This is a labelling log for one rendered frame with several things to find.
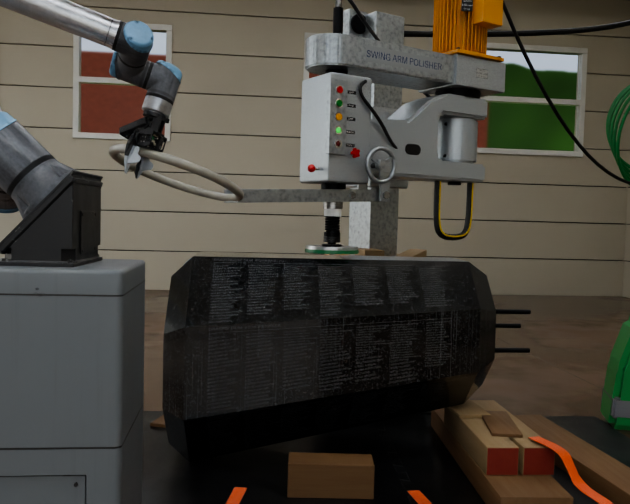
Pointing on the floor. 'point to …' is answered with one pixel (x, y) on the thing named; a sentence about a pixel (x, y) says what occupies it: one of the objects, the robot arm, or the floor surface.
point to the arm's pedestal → (61, 383)
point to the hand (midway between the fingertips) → (130, 171)
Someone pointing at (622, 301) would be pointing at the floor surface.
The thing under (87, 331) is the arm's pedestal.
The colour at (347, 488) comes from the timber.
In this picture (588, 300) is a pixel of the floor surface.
